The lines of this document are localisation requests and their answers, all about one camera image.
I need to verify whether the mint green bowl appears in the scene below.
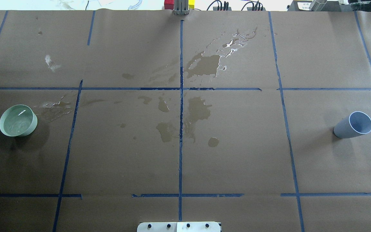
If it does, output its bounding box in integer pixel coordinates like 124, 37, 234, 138
0, 104, 38, 137

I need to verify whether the grey blue plastic cup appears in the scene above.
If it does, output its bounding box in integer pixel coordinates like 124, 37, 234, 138
333, 111, 371, 139

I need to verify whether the yellow block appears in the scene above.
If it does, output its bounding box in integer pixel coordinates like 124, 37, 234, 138
188, 0, 195, 9

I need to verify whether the aluminium frame post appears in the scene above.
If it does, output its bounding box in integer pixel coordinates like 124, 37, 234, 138
173, 0, 190, 15

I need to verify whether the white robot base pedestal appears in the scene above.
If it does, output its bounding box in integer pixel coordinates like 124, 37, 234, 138
137, 221, 222, 232

